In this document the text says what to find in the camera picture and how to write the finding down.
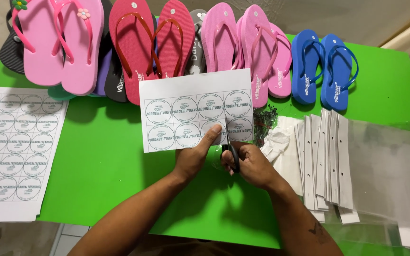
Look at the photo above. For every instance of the person's right hand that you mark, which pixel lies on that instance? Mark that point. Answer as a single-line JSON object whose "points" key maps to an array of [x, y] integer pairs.
{"points": [[254, 165]]}

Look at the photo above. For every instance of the person's left hand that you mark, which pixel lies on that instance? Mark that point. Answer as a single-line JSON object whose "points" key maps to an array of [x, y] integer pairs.
{"points": [[190, 160]]}

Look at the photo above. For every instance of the person's right fingers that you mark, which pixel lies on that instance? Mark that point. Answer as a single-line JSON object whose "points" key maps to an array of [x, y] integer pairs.
{"points": [[226, 161]]}

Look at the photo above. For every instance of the white round-label paper sheet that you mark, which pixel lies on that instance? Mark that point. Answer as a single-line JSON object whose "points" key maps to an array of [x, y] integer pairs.
{"points": [[194, 110]]}

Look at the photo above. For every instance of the bundle of black tag fasteners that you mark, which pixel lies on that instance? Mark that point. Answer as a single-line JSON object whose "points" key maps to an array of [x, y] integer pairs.
{"points": [[263, 122]]}

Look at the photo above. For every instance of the crumpled white plastic bag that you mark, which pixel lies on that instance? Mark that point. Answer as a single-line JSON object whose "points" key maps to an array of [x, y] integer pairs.
{"points": [[279, 145]]}

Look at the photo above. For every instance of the person's brown clothing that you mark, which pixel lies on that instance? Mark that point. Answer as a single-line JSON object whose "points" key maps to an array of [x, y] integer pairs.
{"points": [[205, 247]]}

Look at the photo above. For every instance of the grey flip-flop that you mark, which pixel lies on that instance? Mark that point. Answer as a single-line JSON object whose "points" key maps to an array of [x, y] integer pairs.
{"points": [[196, 53]]}

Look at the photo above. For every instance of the pile of clear header bags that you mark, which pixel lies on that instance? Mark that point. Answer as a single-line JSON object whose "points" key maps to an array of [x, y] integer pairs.
{"points": [[343, 160]]}

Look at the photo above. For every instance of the blue flip-flop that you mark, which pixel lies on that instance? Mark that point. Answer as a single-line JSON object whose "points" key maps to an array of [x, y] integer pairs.
{"points": [[304, 71], [336, 78]]}

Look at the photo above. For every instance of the red flip-flop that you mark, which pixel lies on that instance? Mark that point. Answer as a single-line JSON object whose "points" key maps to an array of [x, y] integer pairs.
{"points": [[174, 42], [132, 39]]}

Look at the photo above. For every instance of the black white-print flip-flop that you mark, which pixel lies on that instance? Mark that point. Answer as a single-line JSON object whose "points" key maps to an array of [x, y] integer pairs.
{"points": [[115, 85]]}

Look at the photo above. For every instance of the purple flip-flop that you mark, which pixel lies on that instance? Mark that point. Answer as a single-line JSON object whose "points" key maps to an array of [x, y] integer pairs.
{"points": [[102, 74]]}

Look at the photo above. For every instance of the teal flip-flop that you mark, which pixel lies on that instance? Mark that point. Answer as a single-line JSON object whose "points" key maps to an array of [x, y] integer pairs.
{"points": [[59, 93]]}

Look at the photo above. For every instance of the light pink pink-flower flip-flop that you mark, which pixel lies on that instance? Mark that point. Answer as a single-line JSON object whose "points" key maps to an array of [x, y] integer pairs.
{"points": [[84, 46]]}

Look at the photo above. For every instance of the stack of printed label sheets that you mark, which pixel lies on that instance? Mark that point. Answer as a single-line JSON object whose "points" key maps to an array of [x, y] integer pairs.
{"points": [[12, 149]]}

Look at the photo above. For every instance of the light pink green-flower flip-flop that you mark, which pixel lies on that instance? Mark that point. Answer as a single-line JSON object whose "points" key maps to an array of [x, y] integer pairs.
{"points": [[41, 42]]}

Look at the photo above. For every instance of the black ribbed flip-flop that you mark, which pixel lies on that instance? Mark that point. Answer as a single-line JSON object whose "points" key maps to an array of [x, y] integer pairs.
{"points": [[11, 53]]}

